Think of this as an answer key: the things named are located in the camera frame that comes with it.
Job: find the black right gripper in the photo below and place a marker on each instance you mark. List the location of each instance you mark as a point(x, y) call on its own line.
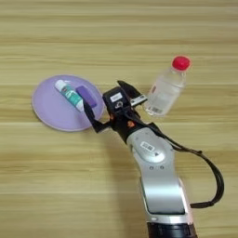
point(122, 125)

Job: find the purple eraser block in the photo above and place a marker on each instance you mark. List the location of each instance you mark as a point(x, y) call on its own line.
point(87, 95)

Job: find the white and teal glue stick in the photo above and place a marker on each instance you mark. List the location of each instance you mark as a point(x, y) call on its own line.
point(69, 94)

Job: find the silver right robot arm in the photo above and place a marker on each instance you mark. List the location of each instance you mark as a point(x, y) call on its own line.
point(159, 182)

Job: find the clear bottle with red cap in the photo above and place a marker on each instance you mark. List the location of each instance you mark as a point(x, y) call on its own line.
point(164, 91)

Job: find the purple round plate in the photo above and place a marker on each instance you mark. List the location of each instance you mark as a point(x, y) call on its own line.
point(52, 108)

